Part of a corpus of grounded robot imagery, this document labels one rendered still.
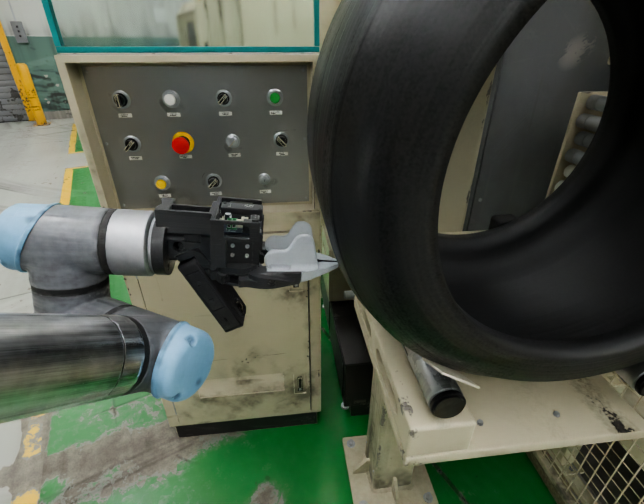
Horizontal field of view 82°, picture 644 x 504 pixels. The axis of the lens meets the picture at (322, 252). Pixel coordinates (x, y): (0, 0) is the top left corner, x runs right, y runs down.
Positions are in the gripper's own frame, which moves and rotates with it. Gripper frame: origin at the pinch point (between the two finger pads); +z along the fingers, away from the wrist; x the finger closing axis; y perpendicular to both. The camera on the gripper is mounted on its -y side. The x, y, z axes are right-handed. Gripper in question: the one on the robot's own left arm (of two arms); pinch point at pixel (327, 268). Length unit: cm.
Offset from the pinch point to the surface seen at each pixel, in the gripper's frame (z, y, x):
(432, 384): 13.6, -10.6, -9.1
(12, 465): -90, -116, 50
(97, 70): -46, 14, 56
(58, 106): -412, -130, 779
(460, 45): 4.3, 25.4, -12.1
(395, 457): 36, -81, 26
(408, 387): 13.2, -15.9, -4.9
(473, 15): 4.6, 27.2, -12.1
